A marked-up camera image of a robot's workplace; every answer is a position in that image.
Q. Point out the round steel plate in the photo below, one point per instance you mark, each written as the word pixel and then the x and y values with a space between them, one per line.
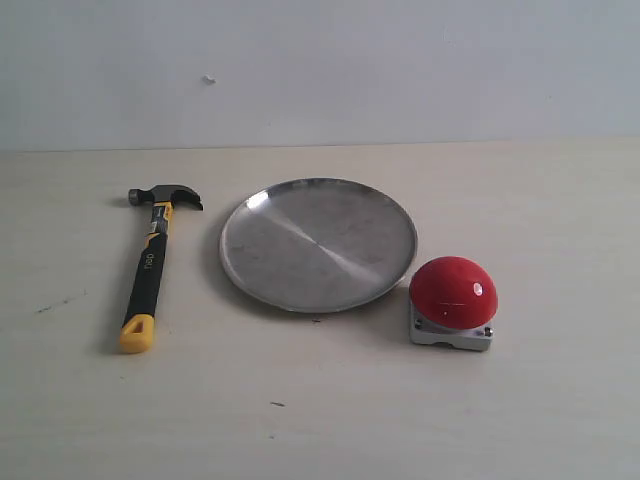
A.
pixel 317 245

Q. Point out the red dome push button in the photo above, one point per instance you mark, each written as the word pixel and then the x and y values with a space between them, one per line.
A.
pixel 452 302

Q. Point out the yellow black claw hammer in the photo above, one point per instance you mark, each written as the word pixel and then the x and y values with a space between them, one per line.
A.
pixel 137 331

